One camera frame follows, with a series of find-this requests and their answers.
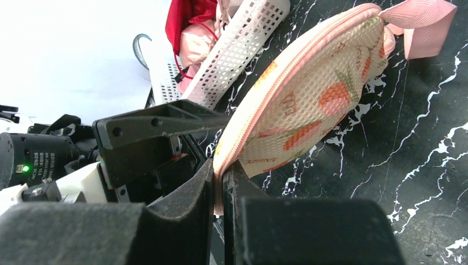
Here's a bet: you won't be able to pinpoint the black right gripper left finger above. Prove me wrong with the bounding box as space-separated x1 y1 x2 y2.
1 160 214 264

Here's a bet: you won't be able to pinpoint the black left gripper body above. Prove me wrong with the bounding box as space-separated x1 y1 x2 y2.
92 100 229 203

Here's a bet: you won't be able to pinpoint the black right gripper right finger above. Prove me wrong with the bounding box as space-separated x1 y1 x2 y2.
223 162 405 264

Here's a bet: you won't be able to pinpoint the pink floral mesh laundry bag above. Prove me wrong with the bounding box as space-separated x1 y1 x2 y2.
213 1 457 215

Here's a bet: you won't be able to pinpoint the white plastic laundry basket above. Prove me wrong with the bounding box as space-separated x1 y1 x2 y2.
133 1 290 109

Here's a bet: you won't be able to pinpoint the pink and white bras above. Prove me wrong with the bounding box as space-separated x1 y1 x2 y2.
176 1 242 93

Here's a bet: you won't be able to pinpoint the red garment in basket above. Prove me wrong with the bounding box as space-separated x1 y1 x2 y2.
165 0 218 82

